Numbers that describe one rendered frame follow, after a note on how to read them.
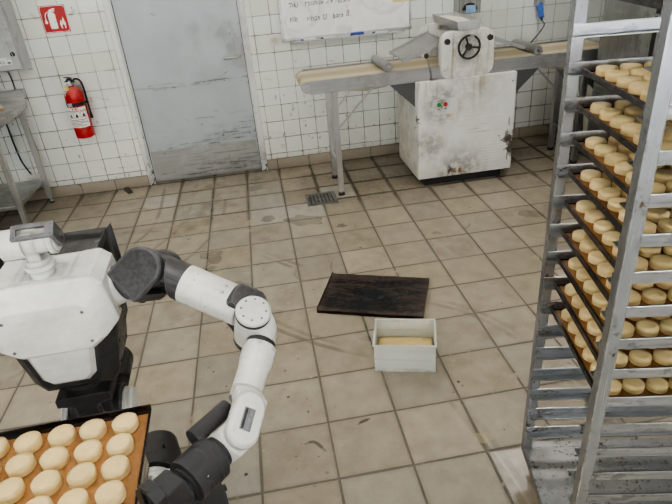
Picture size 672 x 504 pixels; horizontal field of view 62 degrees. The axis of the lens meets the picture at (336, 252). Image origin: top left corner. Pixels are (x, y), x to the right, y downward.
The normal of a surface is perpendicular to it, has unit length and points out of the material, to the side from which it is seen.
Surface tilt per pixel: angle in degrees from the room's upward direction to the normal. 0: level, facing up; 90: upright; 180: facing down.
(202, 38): 90
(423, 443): 0
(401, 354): 90
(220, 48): 90
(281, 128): 90
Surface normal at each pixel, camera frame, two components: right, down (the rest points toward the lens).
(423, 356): -0.11, 0.49
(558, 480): -0.08, -0.87
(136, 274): -0.09, -0.05
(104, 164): 0.15, 0.47
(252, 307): 0.18, -0.62
